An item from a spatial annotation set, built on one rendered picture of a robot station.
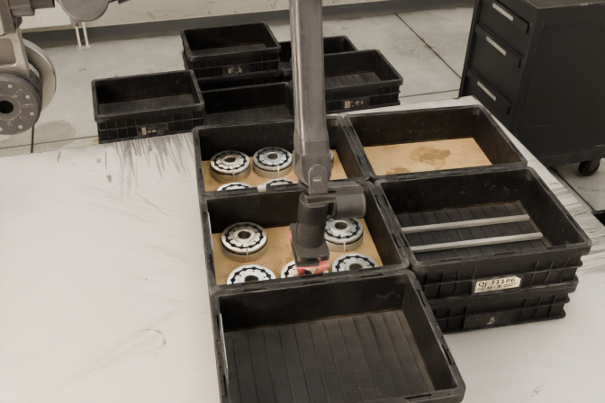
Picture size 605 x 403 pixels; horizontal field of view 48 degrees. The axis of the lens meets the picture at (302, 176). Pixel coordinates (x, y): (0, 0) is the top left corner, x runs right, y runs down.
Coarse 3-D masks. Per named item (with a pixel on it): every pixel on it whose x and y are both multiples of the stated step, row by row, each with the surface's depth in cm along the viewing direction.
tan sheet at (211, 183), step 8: (336, 152) 185; (336, 160) 182; (208, 168) 178; (336, 168) 179; (208, 176) 175; (248, 176) 175; (256, 176) 175; (288, 176) 176; (296, 176) 176; (336, 176) 176; (344, 176) 176; (208, 184) 172; (216, 184) 172; (256, 184) 173
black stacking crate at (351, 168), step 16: (240, 128) 177; (256, 128) 178; (272, 128) 179; (288, 128) 180; (336, 128) 183; (208, 144) 178; (224, 144) 179; (240, 144) 180; (256, 144) 181; (272, 144) 182; (288, 144) 183; (336, 144) 186; (208, 160) 181; (352, 160) 169; (352, 176) 171
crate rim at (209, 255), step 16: (256, 192) 154; (272, 192) 154; (288, 192) 154; (208, 224) 144; (384, 224) 146; (208, 240) 140; (208, 256) 136; (400, 256) 137; (208, 272) 132; (336, 272) 133; (352, 272) 133; (368, 272) 133; (224, 288) 129
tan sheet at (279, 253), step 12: (264, 228) 159; (276, 228) 159; (288, 228) 159; (216, 240) 155; (276, 240) 155; (288, 240) 156; (372, 240) 156; (216, 252) 152; (276, 252) 152; (288, 252) 152; (336, 252) 153; (348, 252) 153; (360, 252) 153; (372, 252) 153; (216, 264) 148; (228, 264) 149; (240, 264) 149; (264, 264) 149; (276, 264) 149; (216, 276) 146; (228, 276) 146; (276, 276) 146
